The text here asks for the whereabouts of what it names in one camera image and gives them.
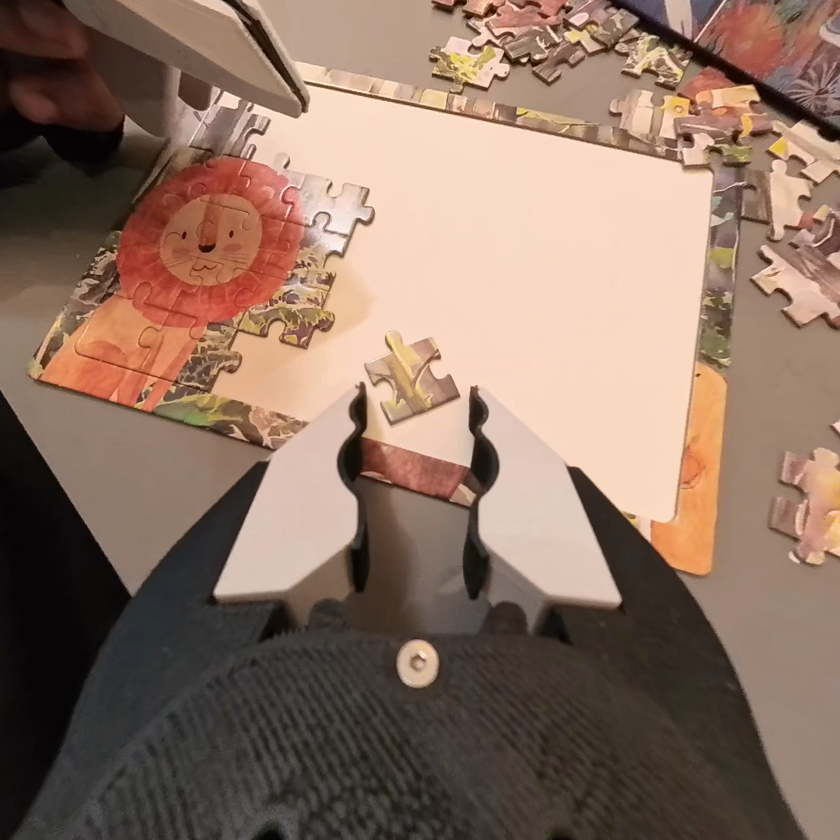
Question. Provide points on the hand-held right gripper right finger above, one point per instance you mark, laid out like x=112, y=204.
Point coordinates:
x=544, y=525

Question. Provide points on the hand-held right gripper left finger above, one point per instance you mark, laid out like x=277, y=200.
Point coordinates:
x=289, y=525

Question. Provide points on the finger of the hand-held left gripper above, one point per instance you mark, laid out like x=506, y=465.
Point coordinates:
x=282, y=46
x=197, y=39

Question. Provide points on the green branch jigsaw piece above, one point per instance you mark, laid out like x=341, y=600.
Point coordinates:
x=407, y=380

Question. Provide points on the assembled lion puzzle section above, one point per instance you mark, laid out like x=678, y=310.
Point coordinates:
x=197, y=229

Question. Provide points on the puzzle tray with printed frame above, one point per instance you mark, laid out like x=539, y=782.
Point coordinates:
x=525, y=295

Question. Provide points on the pile of puzzle pieces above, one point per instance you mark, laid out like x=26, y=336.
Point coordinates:
x=518, y=33

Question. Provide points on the illustrated puzzle box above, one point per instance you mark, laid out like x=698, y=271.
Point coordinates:
x=754, y=39

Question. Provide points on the person's left forearm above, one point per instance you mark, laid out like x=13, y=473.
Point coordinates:
x=65, y=148

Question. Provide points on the person's left hand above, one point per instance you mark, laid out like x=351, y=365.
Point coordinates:
x=46, y=79

